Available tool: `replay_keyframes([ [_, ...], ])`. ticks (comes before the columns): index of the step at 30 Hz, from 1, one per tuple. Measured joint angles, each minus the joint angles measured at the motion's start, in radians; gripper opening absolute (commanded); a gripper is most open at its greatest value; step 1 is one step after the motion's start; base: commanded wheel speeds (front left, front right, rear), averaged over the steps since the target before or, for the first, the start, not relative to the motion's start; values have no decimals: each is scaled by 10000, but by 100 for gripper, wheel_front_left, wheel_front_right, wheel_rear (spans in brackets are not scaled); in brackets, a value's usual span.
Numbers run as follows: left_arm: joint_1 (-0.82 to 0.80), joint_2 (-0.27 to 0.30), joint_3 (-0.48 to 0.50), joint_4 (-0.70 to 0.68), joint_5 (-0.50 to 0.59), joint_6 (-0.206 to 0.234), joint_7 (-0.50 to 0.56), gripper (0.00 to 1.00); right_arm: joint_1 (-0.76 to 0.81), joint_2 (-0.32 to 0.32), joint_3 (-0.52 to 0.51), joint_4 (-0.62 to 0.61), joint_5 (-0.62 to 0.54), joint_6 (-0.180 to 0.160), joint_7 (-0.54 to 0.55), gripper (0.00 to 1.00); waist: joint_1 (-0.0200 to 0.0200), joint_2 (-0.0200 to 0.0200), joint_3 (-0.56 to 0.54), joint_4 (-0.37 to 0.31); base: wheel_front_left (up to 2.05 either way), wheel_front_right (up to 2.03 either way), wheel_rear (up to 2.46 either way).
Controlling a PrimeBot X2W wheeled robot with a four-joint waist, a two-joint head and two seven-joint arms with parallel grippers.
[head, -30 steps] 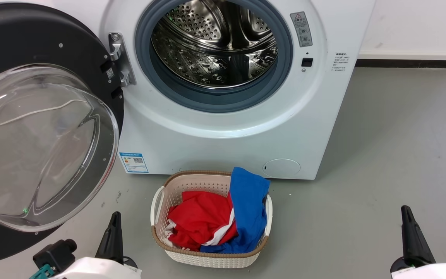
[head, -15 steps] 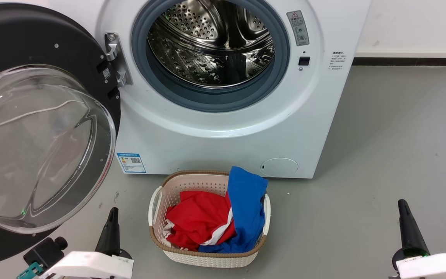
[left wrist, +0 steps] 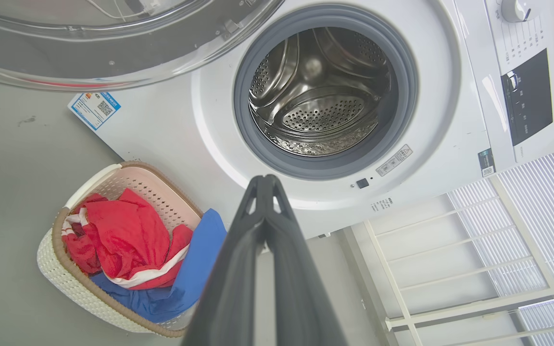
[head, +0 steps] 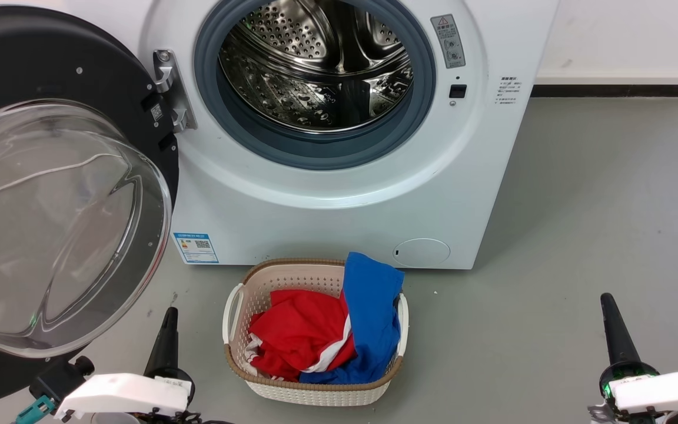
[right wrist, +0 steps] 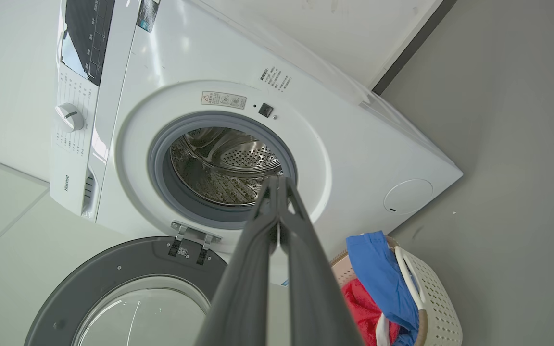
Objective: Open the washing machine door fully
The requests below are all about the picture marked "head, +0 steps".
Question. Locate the beige woven-look laundry basket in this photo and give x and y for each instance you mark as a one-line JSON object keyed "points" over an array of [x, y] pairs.
{"points": [[315, 393]]}

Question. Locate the black left wrist connector block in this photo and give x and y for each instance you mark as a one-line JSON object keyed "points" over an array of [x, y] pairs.
{"points": [[56, 380]]}

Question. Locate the blue garment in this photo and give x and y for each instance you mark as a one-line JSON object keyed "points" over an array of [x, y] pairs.
{"points": [[374, 300]]}

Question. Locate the round black glass washer door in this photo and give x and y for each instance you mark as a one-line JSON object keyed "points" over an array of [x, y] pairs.
{"points": [[50, 59]]}

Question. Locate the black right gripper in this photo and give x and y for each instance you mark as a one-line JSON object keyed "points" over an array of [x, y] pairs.
{"points": [[618, 372]]}

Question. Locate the red garment with white stripe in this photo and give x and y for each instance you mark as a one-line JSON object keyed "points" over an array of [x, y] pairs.
{"points": [[298, 335]]}

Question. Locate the black wall baseboard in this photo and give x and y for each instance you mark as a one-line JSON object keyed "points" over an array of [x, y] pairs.
{"points": [[615, 90]]}

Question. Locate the grey warning sticker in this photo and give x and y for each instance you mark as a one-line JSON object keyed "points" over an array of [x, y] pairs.
{"points": [[448, 40]]}

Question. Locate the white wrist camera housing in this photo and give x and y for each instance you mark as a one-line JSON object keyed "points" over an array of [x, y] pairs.
{"points": [[121, 394], [668, 391]]}

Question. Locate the silver metal door hinge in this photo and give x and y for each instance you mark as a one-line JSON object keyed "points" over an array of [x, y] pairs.
{"points": [[171, 88]]}

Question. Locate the round white filter cover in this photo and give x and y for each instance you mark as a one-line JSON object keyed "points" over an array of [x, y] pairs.
{"points": [[421, 252]]}

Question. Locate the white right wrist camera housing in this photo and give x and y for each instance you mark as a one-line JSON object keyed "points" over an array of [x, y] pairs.
{"points": [[668, 391]]}

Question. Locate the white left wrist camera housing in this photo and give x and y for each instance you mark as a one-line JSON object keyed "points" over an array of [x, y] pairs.
{"points": [[121, 394]]}

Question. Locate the blue energy label sticker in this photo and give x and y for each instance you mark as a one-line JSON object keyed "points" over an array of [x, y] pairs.
{"points": [[196, 248]]}

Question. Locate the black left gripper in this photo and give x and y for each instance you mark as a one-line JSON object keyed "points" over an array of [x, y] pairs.
{"points": [[189, 386]]}

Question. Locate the white front-load washing machine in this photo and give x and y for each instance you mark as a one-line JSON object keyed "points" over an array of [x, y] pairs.
{"points": [[339, 218]]}

